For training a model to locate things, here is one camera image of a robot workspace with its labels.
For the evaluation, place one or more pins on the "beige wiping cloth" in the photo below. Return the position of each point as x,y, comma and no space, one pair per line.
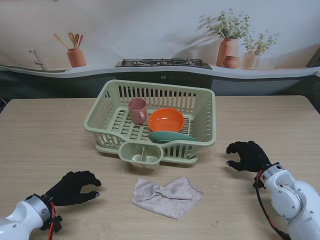
165,200

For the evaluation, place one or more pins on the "orange plastic bowl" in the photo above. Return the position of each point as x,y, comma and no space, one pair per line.
167,121

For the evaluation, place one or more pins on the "clear glass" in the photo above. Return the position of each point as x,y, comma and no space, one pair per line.
268,63

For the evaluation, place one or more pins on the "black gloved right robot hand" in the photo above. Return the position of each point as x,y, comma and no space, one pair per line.
251,157

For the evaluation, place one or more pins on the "pale green cutlery holder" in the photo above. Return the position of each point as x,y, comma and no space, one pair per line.
128,151

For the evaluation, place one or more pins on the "plant in tall terracotta vase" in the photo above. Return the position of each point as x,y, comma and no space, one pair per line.
227,50

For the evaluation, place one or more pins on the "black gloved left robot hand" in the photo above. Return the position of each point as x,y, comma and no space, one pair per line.
75,190

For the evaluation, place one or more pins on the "pink plastic mug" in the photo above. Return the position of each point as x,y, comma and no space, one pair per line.
137,111

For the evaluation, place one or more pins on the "wooden spatula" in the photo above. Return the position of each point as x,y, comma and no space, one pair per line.
60,40

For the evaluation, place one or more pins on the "wooden spoon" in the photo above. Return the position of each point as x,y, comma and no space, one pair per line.
80,39
71,37
76,38

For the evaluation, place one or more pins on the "pale green plastic dish rack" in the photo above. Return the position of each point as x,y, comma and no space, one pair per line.
210,140

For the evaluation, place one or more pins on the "metal faucet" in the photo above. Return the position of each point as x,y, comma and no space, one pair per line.
37,57

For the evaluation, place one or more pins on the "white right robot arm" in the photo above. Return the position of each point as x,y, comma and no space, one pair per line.
292,200

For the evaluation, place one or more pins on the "grey kitchen countertop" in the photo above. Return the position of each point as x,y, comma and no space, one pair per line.
250,72

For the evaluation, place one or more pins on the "plant in pale pot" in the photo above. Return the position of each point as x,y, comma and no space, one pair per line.
251,61

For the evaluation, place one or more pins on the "terracotta utensil pot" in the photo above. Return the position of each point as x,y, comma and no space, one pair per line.
76,58

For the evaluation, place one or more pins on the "small round terracotta pot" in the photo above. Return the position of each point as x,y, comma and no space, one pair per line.
231,62

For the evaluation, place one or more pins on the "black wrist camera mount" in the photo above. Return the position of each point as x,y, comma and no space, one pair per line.
55,223
258,183

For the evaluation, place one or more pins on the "black gas stove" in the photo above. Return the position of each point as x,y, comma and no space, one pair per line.
162,62

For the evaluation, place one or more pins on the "teal plastic plate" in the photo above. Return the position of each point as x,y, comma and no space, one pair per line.
167,137

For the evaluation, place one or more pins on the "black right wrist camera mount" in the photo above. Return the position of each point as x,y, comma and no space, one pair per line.
258,183

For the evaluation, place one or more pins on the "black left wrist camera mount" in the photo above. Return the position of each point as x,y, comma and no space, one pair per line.
55,223

